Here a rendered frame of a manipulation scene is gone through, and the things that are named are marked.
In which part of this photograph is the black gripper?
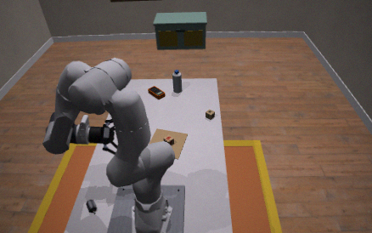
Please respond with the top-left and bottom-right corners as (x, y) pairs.
(88, 119), (117, 155)

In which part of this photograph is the orange and black multimeter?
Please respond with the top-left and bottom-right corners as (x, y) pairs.
(148, 86), (165, 99)

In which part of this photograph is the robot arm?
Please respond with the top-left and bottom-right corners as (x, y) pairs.
(42, 58), (175, 233)

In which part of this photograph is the tan square mat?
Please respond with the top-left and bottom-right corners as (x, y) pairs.
(149, 128), (188, 159)

